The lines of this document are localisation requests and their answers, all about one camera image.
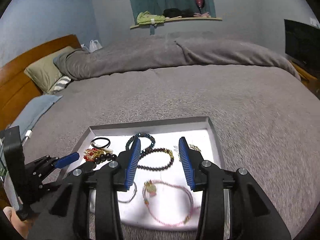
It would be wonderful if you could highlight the red bead gold jewelry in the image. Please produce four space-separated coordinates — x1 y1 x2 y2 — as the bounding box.
84 148 105 162

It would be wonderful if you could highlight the small dark bead bracelet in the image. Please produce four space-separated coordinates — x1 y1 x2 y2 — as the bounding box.
135 147 175 172

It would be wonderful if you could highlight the blue beaded bracelet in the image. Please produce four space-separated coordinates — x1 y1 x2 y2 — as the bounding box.
125 132 156 156

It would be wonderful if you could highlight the large dark wooden bead bracelet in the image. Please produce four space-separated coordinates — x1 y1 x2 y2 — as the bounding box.
93 152 118 165

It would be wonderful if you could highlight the pink beaded necklace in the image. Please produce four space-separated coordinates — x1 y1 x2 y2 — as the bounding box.
141 179 195 228

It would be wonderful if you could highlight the black cord bracelet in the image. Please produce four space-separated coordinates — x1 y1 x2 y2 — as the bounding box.
117 181 138 204

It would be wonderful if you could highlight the grey jewelry tray box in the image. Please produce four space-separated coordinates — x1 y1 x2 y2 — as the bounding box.
73 116 225 231

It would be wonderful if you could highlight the person's left hand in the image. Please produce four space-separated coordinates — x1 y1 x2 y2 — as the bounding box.
3 206 37 239

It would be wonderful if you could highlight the gold hair clip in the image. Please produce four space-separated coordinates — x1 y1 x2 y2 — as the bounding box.
96 148 113 156

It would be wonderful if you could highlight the white charger plug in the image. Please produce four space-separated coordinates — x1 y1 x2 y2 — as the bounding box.
22 129 33 146

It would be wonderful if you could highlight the blue blanket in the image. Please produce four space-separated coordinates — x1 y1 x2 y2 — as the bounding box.
10 94 63 139

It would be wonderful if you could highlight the striped pillow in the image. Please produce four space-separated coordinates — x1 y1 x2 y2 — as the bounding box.
47 76 71 94

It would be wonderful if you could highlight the grey bed sheet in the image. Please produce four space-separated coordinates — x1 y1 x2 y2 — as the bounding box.
24 65 319 237

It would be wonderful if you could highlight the wooden headboard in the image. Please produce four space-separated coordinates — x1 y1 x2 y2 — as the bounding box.
0 34 81 130

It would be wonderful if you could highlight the olive green pillow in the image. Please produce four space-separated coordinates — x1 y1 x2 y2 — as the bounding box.
24 46 74 94

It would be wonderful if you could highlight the grey duvet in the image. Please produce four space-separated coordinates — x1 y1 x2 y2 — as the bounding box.
53 31 299 80

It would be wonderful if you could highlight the white plastic bag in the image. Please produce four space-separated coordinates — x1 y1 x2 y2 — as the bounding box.
89 40 103 53

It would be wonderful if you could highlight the wooden window sill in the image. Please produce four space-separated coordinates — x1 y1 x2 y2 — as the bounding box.
130 17 222 30

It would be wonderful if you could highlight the green cloth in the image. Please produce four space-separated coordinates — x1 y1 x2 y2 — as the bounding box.
136 11 166 25

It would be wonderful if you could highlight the wooden tv stand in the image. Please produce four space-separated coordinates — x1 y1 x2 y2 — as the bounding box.
289 60 320 99

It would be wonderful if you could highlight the pink cloth on sill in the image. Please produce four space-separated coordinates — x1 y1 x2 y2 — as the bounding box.
193 12 211 18

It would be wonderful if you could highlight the black cloth on sill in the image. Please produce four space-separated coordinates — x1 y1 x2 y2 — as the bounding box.
163 8 194 18

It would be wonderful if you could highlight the gold chain bracelet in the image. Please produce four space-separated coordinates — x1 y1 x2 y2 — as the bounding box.
175 143 202 162

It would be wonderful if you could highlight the black hair tie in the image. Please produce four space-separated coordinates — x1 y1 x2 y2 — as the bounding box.
90 136 111 150

